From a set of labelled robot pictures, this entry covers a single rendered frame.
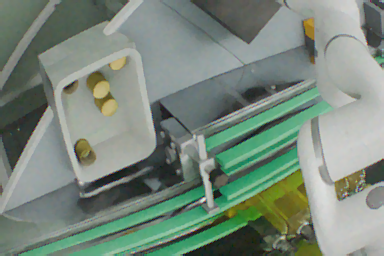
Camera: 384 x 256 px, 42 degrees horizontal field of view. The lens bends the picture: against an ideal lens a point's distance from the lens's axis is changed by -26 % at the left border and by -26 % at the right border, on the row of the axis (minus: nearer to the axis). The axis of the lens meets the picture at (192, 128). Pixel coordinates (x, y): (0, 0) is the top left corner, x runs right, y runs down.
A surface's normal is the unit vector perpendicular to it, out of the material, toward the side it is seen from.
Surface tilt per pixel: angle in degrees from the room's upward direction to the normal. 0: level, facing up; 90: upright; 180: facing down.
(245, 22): 1
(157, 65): 0
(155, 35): 0
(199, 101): 90
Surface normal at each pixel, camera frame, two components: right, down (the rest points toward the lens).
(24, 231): -0.14, -0.79
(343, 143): -0.40, 0.06
